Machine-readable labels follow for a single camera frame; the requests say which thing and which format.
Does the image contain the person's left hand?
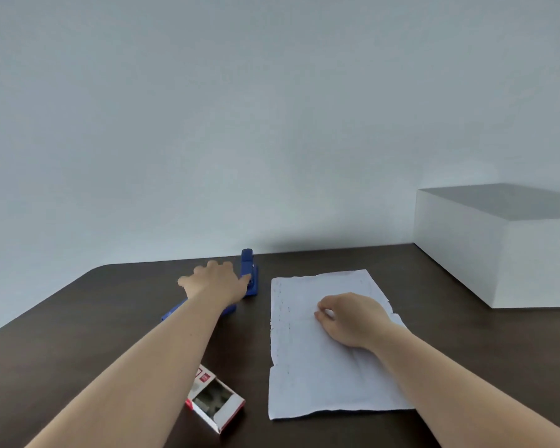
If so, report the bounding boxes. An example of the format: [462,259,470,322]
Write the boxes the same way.
[177,259,253,309]

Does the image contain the person's right hand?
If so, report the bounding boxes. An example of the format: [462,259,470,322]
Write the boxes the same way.
[314,292,398,350]

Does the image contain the blue stapler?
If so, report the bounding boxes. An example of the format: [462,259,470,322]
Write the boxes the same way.
[240,248,259,298]
[161,298,238,322]

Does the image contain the white paper stack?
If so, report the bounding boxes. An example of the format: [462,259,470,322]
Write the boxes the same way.
[267,269,416,421]

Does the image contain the red and white staple box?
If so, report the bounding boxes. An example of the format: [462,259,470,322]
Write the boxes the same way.
[184,363,247,436]

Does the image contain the person's left forearm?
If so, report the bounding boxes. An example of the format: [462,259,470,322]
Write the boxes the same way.
[26,296,236,448]

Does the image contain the person's right forearm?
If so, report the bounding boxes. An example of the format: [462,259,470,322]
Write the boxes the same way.
[373,319,560,448]

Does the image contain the large white box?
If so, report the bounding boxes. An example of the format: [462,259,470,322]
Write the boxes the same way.
[413,183,560,309]

